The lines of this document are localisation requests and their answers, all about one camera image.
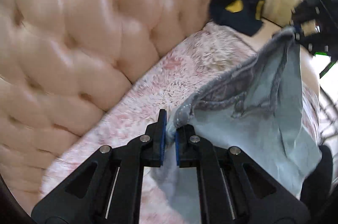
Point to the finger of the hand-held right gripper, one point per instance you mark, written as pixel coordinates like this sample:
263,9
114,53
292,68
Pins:
307,11
311,37

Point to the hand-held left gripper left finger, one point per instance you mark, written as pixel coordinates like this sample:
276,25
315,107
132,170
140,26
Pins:
163,134

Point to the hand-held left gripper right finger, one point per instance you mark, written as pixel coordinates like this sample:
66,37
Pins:
178,147

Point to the light blue sweatshirt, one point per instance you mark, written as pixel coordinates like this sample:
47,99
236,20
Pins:
237,134

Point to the pink floral blanket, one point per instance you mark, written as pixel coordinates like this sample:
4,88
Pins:
158,76

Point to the pink tufted leather sofa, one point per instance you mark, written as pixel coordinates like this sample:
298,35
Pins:
79,28

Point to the person's black clothing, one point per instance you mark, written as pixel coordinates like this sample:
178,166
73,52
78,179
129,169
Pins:
323,173

